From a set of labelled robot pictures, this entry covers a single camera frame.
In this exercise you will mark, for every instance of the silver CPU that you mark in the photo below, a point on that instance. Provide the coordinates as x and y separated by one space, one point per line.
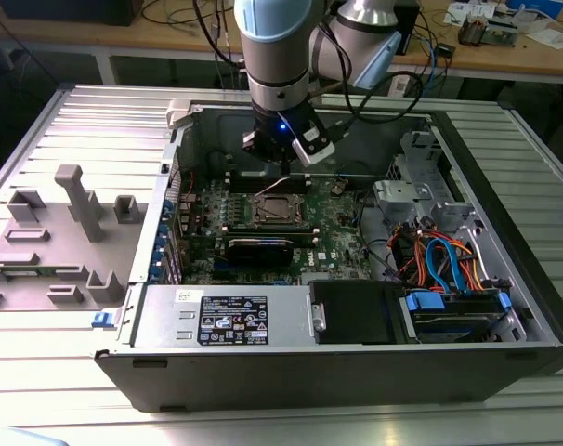
279 210

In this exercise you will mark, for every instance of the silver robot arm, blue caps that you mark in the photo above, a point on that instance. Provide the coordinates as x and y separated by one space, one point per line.
274 56

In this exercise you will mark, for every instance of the black RAM slot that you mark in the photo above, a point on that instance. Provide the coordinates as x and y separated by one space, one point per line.
305 236
300 187
258 175

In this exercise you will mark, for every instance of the CPU socket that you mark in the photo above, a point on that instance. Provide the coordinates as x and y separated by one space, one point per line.
254 211

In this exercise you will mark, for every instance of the blue slot clip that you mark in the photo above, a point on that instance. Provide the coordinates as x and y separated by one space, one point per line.
168 207
157 273
160 257
162 241

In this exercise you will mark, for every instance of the black drive bay cover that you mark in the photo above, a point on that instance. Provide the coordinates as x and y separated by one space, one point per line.
356 311

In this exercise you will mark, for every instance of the round coin battery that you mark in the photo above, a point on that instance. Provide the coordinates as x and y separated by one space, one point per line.
338 188

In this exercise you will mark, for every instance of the green motherboard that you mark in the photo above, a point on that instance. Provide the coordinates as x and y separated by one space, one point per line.
337 232

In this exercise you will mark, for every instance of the black graphics card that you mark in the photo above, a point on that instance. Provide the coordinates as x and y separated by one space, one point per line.
258 253

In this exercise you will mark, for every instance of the silver metal drive cage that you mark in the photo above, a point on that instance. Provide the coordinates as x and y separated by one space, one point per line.
397 200

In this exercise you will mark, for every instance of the small white label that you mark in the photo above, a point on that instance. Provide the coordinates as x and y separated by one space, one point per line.
401 85

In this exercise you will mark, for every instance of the black upright box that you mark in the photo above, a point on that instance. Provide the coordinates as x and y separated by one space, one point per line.
409 28

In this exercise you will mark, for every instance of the small black box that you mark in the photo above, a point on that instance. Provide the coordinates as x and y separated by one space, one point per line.
446 50

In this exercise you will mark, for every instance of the silver power supply with label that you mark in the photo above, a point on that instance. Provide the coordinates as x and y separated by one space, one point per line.
161 320

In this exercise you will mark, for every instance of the black open PC case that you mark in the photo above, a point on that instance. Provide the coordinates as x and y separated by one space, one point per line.
309 381

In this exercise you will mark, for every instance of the hard disk in blue carrier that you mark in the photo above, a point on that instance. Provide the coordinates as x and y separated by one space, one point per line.
449 320

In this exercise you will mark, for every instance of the brown heat sink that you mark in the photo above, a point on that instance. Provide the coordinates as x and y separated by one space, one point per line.
472 32

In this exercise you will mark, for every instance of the white printed card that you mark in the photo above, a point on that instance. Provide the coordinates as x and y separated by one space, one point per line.
467 11

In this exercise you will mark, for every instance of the wooden desk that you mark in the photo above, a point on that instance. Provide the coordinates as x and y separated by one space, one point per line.
495 58

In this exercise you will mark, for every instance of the large black box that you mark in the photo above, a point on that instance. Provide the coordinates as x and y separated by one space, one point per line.
68 11

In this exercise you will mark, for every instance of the grey parts rack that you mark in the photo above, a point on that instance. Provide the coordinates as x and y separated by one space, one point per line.
54 251

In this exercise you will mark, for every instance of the grey metal device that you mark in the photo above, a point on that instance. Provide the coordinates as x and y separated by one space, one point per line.
500 32

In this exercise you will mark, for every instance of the white paper sheet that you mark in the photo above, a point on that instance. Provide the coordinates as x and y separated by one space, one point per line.
551 37

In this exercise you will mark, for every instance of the blue box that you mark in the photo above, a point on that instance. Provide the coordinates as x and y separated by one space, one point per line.
537 5

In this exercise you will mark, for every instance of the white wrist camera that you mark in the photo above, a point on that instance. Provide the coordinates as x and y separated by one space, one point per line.
316 155

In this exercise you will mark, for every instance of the silver metal bracket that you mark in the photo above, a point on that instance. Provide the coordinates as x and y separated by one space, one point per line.
318 320

